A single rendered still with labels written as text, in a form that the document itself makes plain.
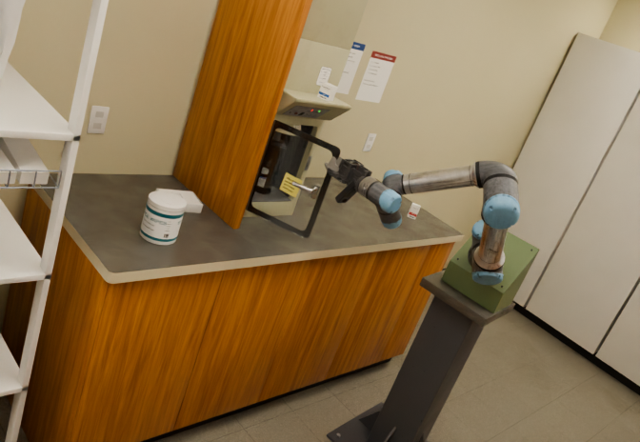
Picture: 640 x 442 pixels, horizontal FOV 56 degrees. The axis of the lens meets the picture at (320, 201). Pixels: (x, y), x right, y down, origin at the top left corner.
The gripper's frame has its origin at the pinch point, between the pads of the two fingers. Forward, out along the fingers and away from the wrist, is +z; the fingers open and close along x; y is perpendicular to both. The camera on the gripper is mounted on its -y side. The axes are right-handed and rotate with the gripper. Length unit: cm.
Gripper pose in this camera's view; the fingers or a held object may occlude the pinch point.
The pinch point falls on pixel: (327, 166)
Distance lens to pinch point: 229.9
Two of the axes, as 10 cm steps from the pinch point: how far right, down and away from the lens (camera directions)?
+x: -6.9, 0.2, -7.2
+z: -6.4, -4.7, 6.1
